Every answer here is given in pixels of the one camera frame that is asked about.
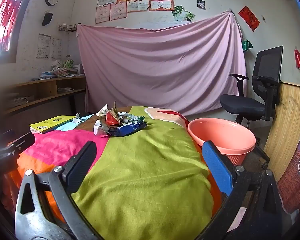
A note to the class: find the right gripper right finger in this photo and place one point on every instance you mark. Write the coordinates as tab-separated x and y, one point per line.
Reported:
221	168

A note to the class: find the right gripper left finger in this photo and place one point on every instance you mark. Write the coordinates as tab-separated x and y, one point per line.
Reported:
78	166

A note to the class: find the white wrapper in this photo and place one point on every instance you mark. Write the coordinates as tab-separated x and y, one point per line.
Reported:
100	128

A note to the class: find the red snack wrapper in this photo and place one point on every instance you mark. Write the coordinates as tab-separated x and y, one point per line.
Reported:
112	120

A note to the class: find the blue foil snack wrapper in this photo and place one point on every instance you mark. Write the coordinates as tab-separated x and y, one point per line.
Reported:
127	129

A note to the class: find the white silver sachet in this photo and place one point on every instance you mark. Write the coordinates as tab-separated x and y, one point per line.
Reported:
102	112

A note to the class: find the pink plastic basin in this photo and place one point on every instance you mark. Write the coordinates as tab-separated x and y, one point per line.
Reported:
232	139

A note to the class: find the yellow book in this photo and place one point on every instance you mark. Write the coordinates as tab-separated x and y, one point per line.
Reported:
50	124

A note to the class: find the wooden shelf desk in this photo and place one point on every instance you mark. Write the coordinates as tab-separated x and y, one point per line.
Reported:
44	91

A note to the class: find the colourful striped blanket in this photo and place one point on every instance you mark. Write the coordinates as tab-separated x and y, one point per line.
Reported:
152	184

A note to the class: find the wooden panel board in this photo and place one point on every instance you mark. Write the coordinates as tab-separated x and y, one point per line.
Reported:
284	133

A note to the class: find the pink hanging sheet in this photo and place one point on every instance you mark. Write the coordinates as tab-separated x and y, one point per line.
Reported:
186	68

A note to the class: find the black office chair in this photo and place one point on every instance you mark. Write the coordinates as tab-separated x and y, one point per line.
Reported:
265	83

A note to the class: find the red window curtain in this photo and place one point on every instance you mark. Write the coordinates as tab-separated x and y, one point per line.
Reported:
8	14

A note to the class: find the black hanging cap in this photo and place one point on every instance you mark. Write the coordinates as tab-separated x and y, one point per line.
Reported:
47	18

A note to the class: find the wall calendar sheets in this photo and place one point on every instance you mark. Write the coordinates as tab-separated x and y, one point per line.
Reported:
48	47

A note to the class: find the red paper wall decoration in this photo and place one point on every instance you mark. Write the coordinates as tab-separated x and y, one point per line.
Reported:
250	19

